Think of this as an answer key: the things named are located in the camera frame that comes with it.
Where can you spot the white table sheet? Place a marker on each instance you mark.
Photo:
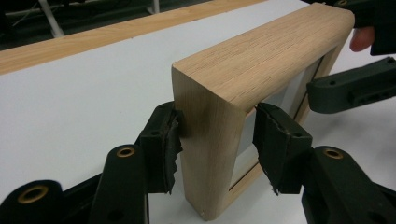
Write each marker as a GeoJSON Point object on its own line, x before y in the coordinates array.
{"type": "Point", "coordinates": [77, 109]}

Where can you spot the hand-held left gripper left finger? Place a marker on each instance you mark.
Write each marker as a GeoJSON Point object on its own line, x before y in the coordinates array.
{"type": "Point", "coordinates": [157, 149]}

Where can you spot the white metal desk frame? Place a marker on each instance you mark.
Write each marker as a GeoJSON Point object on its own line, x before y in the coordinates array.
{"type": "Point", "coordinates": [52, 21]}

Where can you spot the wooden box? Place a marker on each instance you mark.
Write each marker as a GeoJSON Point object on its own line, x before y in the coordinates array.
{"type": "Point", "coordinates": [264, 53]}

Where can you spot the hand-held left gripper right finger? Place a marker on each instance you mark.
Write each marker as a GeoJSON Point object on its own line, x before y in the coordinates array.
{"type": "Point", "coordinates": [280, 146]}

